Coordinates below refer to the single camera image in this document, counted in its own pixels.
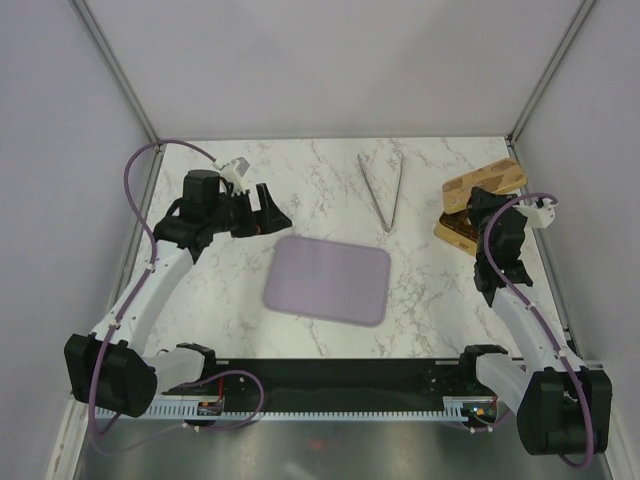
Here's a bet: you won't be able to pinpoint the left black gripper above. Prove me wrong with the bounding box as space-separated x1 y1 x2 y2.
206 184 291 239

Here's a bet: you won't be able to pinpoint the metal tongs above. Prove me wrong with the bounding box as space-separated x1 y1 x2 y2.
355 152 406 233

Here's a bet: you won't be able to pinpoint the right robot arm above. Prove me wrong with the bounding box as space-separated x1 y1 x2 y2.
456 186 613 468

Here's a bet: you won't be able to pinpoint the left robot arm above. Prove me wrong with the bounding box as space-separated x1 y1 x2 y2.
64 170 292 418

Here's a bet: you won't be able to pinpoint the gold chocolate box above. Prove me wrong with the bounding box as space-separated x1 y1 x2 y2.
433 211 478 257

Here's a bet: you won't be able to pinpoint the lavender plastic tray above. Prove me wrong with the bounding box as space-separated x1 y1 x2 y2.
263 235 391 327

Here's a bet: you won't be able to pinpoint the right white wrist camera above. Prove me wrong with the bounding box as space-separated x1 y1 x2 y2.
515 198 557 229

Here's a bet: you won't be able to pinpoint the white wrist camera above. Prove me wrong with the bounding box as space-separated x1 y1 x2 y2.
515 198 557 229
220 157 250 184

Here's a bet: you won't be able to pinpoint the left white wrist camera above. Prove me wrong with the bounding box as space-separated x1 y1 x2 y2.
220 157 250 184

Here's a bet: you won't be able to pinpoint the right aluminium frame post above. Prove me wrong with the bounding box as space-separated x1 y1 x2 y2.
504 0 609 146

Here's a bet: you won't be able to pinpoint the aluminium frame post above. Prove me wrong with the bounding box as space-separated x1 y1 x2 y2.
504 0 609 146
69 0 166 151

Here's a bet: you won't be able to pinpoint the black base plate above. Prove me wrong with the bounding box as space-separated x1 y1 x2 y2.
215 358 493 412

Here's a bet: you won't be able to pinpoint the white cable duct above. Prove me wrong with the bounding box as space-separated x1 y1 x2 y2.
94 397 464 421

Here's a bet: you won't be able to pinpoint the left aluminium frame post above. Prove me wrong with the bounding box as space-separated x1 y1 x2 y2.
69 0 166 151

